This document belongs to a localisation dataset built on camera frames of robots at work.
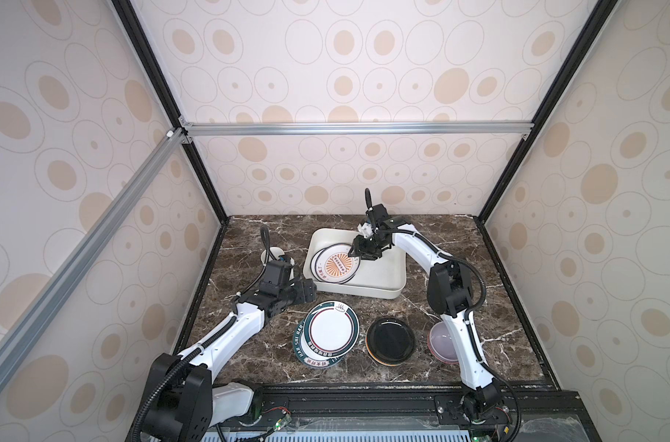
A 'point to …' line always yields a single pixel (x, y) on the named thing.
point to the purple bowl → (440, 344)
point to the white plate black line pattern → (313, 263)
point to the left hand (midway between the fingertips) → (311, 284)
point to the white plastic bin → (384, 278)
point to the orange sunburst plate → (334, 265)
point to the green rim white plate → (331, 329)
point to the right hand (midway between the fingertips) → (353, 254)
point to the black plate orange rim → (390, 342)
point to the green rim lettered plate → (307, 355)
